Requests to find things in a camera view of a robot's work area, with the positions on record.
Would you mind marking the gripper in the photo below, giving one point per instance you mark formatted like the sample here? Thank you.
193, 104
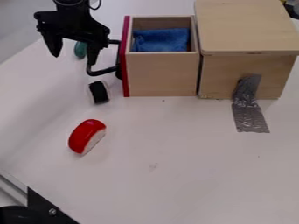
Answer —
76, 24

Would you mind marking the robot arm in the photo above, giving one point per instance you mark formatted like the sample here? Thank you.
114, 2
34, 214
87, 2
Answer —
74, 2

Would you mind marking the drawer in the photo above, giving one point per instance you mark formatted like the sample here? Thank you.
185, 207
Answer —
161, 73

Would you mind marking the teal toy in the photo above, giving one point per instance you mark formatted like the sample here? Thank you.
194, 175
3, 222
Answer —
80, 49

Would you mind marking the red and white toy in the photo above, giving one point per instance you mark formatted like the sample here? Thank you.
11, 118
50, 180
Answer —
85, 134

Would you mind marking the blue cloth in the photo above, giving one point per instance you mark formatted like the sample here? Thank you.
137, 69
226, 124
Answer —
161, 40

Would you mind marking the cabinet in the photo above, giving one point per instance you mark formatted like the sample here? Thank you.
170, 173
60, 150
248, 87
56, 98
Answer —
245, 29

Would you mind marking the grey tape strip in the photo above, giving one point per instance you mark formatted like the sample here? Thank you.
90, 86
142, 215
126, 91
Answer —
248, 108

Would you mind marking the aluminium rail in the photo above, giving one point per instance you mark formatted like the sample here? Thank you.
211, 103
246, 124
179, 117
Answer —
11, 186

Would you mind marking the black bracket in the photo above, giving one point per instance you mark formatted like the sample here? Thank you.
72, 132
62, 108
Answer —
35, 210

